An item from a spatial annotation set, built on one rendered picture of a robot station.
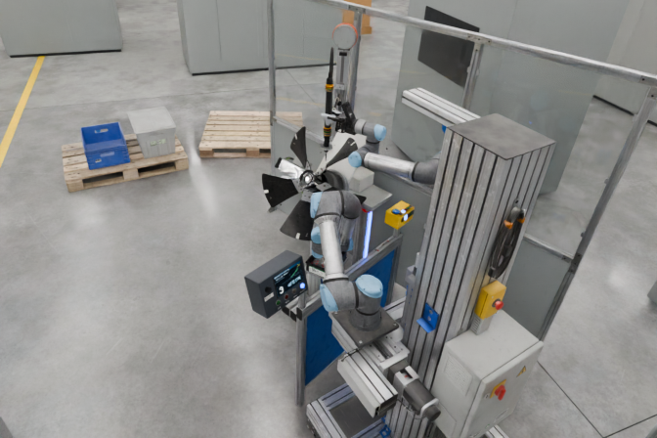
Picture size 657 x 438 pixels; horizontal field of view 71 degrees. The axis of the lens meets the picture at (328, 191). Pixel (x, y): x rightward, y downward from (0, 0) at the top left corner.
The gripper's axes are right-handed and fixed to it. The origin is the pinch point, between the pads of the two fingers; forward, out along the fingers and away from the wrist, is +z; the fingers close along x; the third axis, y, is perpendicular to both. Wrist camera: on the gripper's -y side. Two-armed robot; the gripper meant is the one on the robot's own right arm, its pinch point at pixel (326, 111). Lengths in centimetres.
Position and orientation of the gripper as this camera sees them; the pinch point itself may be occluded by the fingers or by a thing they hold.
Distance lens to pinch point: 250.9
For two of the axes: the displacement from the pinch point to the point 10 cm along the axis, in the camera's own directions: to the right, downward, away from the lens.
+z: -8.4, -3.3, 4.3
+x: 5.4, -4.4, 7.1
